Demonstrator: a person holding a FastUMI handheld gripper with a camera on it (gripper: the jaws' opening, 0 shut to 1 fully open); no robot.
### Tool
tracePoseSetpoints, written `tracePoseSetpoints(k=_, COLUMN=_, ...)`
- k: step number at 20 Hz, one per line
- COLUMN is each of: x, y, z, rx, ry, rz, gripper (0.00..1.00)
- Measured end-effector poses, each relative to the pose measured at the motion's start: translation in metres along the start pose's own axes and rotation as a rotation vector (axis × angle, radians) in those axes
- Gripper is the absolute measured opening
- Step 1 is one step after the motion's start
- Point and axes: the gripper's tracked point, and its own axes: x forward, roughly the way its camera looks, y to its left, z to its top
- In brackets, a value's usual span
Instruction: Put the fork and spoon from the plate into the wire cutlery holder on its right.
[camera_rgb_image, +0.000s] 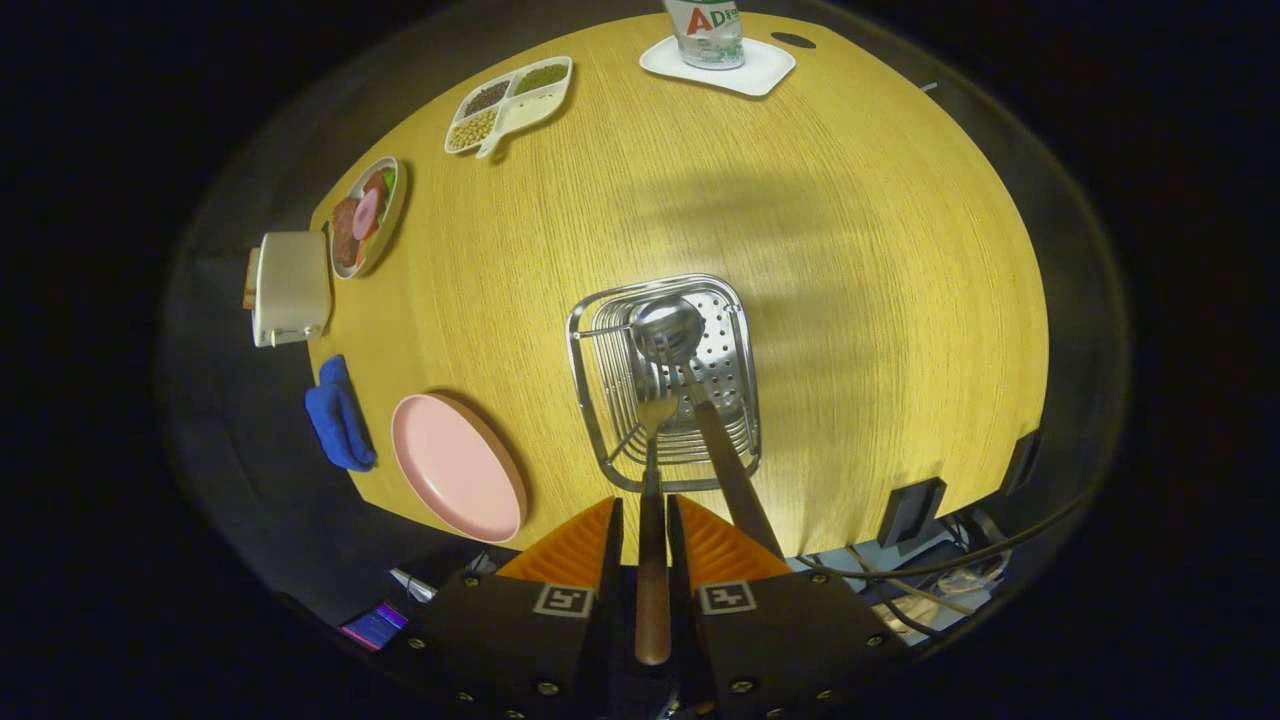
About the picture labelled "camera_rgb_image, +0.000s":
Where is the white divided bean dish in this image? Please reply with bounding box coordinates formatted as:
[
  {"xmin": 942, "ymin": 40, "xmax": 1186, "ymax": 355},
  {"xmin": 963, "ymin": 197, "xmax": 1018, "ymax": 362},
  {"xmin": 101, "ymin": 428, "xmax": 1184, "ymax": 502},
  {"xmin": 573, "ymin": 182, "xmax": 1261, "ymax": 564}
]
[{"xmin": 444, "ymin": 55, "xmax": 575, "ymax": 160}]

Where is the white drink bottle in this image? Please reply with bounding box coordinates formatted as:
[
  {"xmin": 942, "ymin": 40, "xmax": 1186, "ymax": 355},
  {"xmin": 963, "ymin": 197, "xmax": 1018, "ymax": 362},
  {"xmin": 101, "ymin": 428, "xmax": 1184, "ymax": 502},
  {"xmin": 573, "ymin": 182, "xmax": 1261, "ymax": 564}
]
[{"xmin": 664, "ymin": 0, "xmax": 746, "ymax": 71}]

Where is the fork with wooden handle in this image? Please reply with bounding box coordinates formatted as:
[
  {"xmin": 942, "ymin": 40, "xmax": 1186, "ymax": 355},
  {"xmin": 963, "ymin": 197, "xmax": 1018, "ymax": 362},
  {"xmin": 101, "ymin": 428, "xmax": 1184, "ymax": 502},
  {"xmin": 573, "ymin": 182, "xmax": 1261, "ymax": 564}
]
[{"xmin": 634, "ymin": 395, "xmax": 681, "ymax": 667}]

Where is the pink plate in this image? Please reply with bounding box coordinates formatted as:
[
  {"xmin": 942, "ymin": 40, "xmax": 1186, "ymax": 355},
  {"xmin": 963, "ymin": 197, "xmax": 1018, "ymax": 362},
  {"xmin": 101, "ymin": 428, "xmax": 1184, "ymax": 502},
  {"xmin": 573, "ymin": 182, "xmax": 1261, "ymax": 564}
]
[{"xmin": 390, "ymin": 392, "xmax": 529, "ymax": 545}]

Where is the white toaster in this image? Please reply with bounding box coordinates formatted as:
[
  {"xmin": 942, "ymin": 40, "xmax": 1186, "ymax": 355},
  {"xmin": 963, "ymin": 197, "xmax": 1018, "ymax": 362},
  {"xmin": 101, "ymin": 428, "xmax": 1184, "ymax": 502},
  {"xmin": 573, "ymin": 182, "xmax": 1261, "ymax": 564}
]
[{"xmin": 251, "ymin": 231, "xmax": 333, "ymax": 349}]

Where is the black rectangular block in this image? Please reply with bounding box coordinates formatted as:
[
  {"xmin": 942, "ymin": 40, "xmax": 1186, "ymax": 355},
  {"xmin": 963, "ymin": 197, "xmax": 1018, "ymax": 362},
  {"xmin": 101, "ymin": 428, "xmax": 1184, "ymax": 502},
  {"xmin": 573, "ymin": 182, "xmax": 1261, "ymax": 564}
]
[
  {"xmin": 878, "ymin": 477, "xmax": 948, "ymax": 549},
  {"xmin": 1003, "ymin": 428, "xmax": 1043, "ymax": 496}
]

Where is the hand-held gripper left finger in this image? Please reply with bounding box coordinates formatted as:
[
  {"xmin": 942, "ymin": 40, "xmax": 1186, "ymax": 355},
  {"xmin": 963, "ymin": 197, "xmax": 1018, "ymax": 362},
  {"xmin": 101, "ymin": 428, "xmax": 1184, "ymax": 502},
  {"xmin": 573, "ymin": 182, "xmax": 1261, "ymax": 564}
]
[{"xmin": 400, "ymin": 496, "xmax": 626, "ymax": 720}]

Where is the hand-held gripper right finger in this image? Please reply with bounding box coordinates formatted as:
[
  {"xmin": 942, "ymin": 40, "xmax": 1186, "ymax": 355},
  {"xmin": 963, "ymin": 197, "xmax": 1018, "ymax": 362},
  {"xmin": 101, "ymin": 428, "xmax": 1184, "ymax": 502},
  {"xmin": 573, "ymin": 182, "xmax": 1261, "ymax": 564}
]
[{"xmin": 666, "ymin": 494, "xmax": 911, "ymax": 720}]

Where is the metal wire cutlery basket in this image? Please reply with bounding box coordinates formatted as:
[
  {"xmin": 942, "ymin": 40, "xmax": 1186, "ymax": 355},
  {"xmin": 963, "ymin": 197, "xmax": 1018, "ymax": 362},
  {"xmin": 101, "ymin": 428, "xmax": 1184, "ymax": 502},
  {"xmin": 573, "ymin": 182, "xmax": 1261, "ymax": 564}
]
[{"xmin": 566, "ymin": 273, "xmax": 763, "ymax": 495}]

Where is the phone with colourful screen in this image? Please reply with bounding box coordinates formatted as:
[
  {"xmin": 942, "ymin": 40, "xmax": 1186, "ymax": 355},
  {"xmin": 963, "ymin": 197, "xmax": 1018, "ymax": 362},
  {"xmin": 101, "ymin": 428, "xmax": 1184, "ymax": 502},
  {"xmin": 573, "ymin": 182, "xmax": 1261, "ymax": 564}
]
[{"xmin": 340, "ymin": 603, "xmax": 409, "ymax": 651}]

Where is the blue towel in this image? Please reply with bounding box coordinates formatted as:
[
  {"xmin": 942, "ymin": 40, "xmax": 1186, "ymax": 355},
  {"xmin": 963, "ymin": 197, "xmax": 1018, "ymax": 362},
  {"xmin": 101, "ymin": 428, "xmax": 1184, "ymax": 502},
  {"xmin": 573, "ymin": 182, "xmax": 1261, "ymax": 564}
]
[{"xmin": 304, "ymin": 354, "xmax": 378, "ymax": 473}]

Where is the white coaster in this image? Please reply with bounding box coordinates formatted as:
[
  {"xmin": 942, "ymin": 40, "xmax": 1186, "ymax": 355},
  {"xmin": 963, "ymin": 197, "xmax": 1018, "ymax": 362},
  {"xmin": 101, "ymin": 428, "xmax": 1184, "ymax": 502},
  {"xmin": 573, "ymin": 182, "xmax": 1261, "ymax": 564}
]
[{"xmin": 639, "ymin": 35, "xmax": 797, "ymax": 98}]

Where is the spoon with wooden handle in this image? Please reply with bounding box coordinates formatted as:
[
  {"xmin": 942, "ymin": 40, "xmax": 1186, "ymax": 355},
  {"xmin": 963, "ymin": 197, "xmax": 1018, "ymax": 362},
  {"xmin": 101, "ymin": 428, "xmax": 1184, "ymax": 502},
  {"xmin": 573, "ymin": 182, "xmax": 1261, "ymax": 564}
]
[{"xmin": 629, "ymin": 296, "xmax": 787, "ymax": 561}]

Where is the grey food plate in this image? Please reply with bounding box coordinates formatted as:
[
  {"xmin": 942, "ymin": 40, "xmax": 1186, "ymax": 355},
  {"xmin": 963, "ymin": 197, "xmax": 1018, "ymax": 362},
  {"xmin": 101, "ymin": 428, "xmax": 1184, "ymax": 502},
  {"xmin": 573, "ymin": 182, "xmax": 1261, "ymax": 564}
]
[{"xmin": 329, "ymin": 156, "xmax": 409, "ymax": 280}]

